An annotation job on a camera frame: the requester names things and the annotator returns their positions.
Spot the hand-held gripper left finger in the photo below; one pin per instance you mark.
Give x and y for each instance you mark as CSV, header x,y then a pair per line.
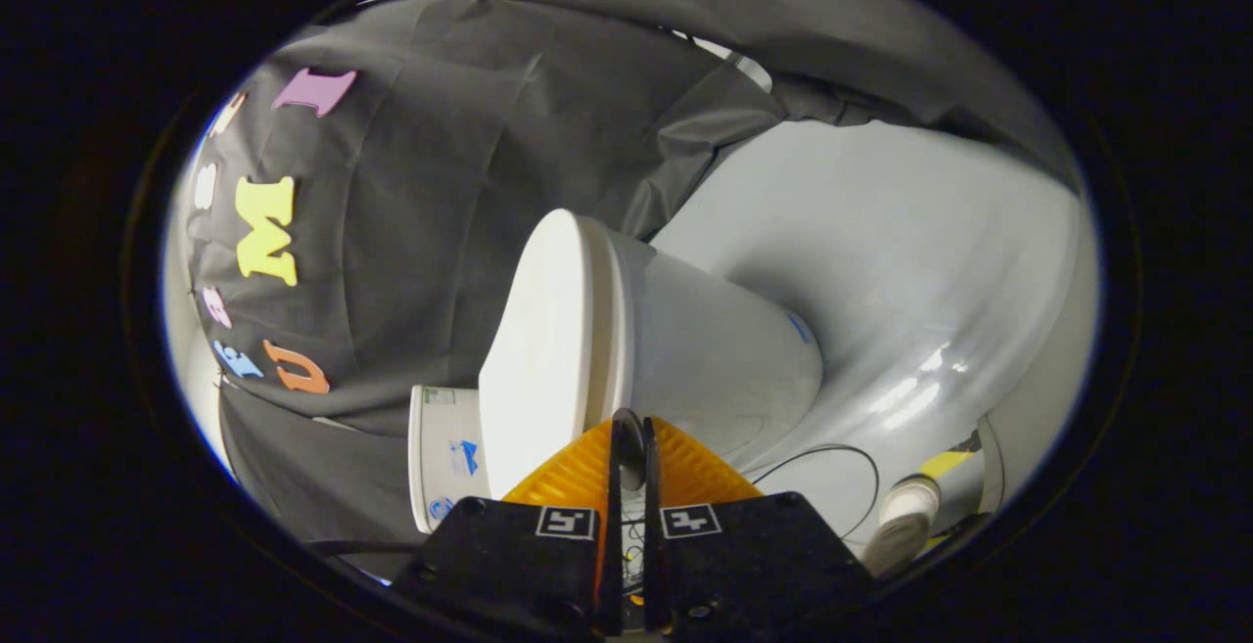
x,y
509,555

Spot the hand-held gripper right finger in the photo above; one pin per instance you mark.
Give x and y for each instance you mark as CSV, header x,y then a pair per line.
x,y
754,555

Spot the white toilet lid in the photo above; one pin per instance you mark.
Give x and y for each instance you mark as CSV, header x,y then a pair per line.
x,y
538,359

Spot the person's white shoe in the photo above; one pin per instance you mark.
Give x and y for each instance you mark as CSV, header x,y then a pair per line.
x,y
901,521

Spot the black backdrop cloth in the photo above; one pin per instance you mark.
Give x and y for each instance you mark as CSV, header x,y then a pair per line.
x,y
431,183

